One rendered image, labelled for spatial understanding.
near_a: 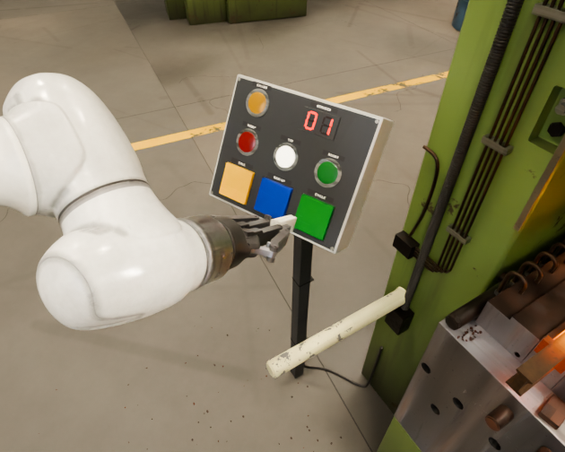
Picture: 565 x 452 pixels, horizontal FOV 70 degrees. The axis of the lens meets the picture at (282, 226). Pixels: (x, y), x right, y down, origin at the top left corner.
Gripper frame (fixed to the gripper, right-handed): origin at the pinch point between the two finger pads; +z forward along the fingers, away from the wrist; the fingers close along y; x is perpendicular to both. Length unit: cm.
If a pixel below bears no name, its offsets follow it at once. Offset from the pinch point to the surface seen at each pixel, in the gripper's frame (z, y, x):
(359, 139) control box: 13.2, 3.8, 17.5
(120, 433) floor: 27, -50, -109
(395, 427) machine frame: 38, 31, -51
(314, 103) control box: 13.2, -7.3, 21.3
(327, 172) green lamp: 12.8, 0.1, 9.6
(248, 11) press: 354, -284, 94
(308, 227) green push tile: 12.5, 0.0, -2.2
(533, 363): 3.6, 43.1, -4.1
